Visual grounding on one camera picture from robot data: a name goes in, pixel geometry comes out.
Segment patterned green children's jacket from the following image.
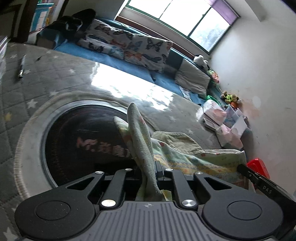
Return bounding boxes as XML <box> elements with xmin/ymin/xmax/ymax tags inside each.
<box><xmin>113</xmin><ymin>103</ymin><xmax>249</xmax><ymax>201</ymax></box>

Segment red plastic stool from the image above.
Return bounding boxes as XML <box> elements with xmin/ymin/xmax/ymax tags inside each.
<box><xmin>247</xmin><ymin>158</ymin><xmax>270</xmax><ymax>179</ymax></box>

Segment clear plastic storage bin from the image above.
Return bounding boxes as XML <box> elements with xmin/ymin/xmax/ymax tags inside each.
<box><xmin>224</xmin><ymin>105</ymin><xmax>244</xmax><ymax>128</ymax></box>

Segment flat dark booklet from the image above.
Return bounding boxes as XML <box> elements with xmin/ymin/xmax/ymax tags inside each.
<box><xmin>203</xmin><ymin>118</ymin><xmax>220</xmax><ymax>132</ymax></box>

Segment pink tissue pack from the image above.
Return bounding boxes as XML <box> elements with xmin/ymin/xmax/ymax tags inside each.
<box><xmin>203</xmin><ymin>99</ymin><xmax>227</xmax><ymax>126</ymax></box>

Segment colourful plush toys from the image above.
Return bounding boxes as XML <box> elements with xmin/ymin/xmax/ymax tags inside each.
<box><xmin>220</xmin><ymin>91</ymin><xmax>241</xmax><ymax>106</ymax></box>

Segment orange green plush toy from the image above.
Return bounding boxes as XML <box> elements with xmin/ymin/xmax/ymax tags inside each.
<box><xmin>208</xmin><ymin>69</ymin><xmax>219</xmax><ymax>84</ymax></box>

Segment grey cushion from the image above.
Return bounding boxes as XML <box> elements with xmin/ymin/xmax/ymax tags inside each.
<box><xmin>175</xmin><ymin>59</ymin><xmax>211</xmax><ymax>99</ymax></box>

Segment white plush toy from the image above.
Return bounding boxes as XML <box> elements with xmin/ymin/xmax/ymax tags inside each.
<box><xmin>193</xmin><ymin>54</ymin><xmax>210</xmax><ymax>71</ymax></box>

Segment quilted grey star tablecloth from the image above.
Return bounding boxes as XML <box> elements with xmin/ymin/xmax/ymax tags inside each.
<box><xmin>1</xmin><ymin>43</ymin><xmax>220</xmax><ymax>240</ymax></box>

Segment large butterfly pillow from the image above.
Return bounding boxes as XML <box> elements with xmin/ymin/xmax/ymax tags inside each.
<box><xmin>125</xmin><ymin>34</ymin><xmax>173</xmax><ymax>73</ymax></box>

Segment black marker pen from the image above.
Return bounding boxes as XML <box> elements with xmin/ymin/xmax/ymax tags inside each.
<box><xmin>18</xmin><ymin>55</ymin><xmax>26</xmax><ymax>79</ymax></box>

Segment small butterfly pillow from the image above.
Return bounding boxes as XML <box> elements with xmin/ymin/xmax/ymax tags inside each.
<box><xmin>77</xmin><ymin>19</ymin><xmax>134</xmax><ymax>60</ymax></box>

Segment blue bench cover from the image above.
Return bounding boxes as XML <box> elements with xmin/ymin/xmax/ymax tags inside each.
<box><xmin>36</xmin><ymin>26</ymin><xmax>205</xmax><ymax>105</ymax></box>

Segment green framed window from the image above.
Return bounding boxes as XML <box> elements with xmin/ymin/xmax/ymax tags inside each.
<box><xmin>119</xmin><ymin>0</ymin><xmax>239</xmax><ymax>55</ymax></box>

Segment clear plastic container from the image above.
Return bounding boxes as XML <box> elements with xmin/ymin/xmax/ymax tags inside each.
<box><xmin>0</xmin><ymin>36</ymin><xmax>9</xmax><ymax>78</ymax></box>

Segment blue white cabinet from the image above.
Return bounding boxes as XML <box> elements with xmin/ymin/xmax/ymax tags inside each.
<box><xmin>29</xmin><ymin>0</ymin><xmax>56</xmax><ymax>33</ymax></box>

